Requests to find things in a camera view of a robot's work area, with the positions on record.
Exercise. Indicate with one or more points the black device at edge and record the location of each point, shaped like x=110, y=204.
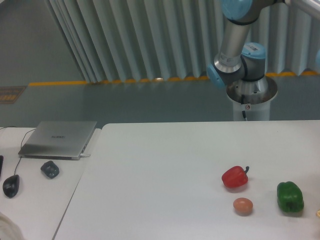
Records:
x=1, y=164

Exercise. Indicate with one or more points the white corrugated folding screen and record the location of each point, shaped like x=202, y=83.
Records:
x=122, y=40

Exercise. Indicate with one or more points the silver laptop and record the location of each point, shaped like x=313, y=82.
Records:
x=58, y=140

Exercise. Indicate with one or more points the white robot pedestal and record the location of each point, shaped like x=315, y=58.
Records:
x=251, y=100

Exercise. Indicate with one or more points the small black plastic object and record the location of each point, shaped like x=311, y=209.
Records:
x=50, y=169

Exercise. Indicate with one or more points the brown egg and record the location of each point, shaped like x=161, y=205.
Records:
x=243, y=205

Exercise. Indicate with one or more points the red bell pepper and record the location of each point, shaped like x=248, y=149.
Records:
x=235, y=177

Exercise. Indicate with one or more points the black computer mouse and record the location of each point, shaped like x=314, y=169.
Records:
x=11, y=186

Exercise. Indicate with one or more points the white side table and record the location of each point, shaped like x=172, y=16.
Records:
x=40, y=204

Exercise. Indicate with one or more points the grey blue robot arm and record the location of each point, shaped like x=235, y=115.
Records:
x=231, y=64

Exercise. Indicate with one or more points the green bell pepper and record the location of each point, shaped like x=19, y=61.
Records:
x=289, y=197

